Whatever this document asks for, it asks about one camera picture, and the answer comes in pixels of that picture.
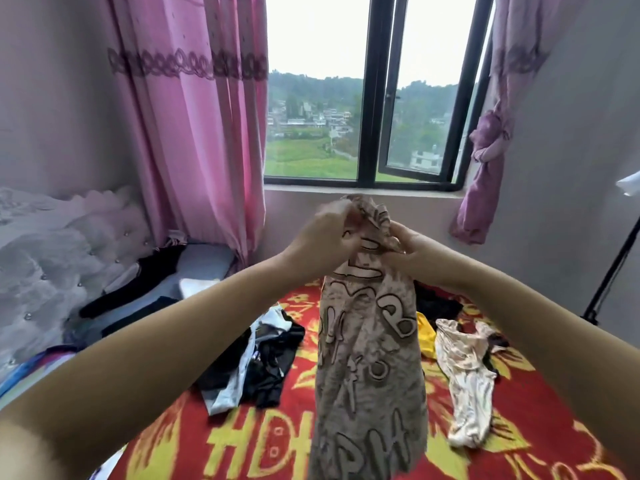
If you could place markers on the person's right hand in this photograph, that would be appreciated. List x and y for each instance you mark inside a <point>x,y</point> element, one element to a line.
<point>420,257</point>

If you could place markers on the person's left hand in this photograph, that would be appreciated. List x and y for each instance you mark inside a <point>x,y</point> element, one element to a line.
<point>325,240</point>

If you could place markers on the pile of mixed clothes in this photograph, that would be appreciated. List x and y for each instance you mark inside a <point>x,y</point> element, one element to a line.
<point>250,355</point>

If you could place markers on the beige patterned garment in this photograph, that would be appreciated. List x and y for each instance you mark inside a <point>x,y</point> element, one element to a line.
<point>370,385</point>

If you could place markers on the person's right forearm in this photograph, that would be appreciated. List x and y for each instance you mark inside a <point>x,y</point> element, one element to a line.
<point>550,355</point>

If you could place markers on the person's left forearm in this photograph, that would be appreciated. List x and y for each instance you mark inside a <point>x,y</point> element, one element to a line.
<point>140,385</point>

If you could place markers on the dark framed window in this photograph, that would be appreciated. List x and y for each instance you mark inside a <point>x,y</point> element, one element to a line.
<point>310,125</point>

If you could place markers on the pale blue pillow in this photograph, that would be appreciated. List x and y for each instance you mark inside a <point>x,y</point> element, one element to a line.
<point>205,260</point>

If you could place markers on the narrow pink curtain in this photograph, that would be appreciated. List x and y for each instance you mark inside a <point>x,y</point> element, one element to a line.
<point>490,145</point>

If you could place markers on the wide pink curtain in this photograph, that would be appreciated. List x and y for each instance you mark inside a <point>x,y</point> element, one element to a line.
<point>200,115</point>

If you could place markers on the red and yellow blanket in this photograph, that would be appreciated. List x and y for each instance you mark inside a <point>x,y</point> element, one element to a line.
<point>540,425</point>

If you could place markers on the white tufted headboard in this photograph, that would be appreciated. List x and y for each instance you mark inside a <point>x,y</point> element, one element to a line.
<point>50,265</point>

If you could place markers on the blue patterned pillow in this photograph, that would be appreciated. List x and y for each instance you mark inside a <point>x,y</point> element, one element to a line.
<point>25,370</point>

